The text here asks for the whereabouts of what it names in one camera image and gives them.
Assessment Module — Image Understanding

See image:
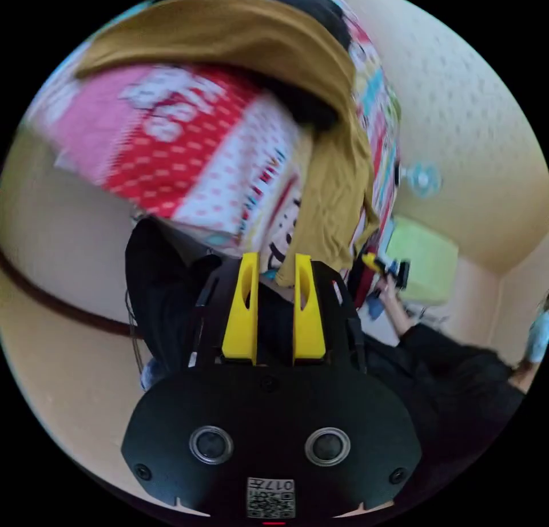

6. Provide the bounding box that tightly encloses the blue fan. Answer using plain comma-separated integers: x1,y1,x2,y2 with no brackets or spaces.
399,161,443,199

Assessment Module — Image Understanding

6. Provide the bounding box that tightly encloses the yellow long sleeve shirt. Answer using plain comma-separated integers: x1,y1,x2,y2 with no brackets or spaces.
74,0,381,288

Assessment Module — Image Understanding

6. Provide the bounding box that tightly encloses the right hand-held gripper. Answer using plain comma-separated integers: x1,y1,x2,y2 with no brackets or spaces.
361,253,412,289

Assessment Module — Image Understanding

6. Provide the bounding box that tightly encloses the person's right forearm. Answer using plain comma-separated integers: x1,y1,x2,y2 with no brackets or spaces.
385,293,434,352

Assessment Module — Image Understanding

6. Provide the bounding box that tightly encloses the person's right hand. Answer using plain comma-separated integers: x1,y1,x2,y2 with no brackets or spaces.
376,272,405,306

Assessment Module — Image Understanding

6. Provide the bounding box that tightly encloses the person's body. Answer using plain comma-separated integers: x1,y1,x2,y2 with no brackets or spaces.
124,217,527,527

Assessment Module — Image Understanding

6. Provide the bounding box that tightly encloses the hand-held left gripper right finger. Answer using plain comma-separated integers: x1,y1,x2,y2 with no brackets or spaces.
293,253,327,366

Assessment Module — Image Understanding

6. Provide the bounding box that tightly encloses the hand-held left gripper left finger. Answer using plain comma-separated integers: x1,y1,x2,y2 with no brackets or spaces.
221,252,261,366

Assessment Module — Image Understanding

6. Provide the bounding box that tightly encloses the black garment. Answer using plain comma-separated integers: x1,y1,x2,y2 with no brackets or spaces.
162,0,355,129

